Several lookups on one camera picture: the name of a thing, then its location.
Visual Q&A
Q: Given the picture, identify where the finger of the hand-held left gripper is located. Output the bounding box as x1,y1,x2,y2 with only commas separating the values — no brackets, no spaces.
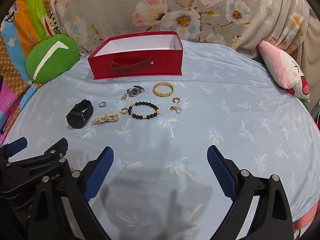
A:
7,138,68,173
0,137,27,160

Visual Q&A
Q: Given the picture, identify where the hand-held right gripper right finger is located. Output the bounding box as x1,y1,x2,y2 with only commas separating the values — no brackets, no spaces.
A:
207,145,293,240

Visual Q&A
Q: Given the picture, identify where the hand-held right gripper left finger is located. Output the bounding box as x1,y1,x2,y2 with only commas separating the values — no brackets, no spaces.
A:
27,146,120,240

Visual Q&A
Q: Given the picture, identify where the black wrist watch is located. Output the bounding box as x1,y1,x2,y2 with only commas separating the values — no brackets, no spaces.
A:
66,99,94,129

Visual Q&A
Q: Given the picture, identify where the pearl bracelet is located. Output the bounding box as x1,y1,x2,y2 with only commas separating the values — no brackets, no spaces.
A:
90,113,121,125

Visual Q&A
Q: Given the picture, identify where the black bead bracelet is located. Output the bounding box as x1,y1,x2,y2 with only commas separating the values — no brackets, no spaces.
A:
128,101,160,120

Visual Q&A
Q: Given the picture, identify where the silver wrist watch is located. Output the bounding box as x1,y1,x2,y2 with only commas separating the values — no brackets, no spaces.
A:
126,85,145,97

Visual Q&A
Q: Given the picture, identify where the gold chain bracelet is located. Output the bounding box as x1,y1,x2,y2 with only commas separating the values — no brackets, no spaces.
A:
153,82,174,97

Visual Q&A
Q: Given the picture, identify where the red box with strap handle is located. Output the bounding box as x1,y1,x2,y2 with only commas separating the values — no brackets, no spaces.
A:
87,31,184,80

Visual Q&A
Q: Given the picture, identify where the light blue palm print sheet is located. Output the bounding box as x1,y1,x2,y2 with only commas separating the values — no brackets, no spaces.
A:
0,39,320,240

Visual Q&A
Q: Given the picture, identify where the green round cushion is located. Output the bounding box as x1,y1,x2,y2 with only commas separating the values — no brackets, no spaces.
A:
26,34,80,83

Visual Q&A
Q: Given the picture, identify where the salmon pink cloth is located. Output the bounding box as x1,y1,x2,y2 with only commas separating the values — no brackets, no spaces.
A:
293,200,319,232

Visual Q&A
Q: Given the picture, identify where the pink cartoon pillow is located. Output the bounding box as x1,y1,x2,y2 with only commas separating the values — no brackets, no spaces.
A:
257,40,310,104

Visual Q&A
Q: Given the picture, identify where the colourful cartoon printed blanket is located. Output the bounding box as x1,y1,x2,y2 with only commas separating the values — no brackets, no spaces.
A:
0,0,62,143

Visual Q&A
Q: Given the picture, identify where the grey floral quilt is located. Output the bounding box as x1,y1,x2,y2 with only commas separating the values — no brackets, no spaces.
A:
47,0,320,85

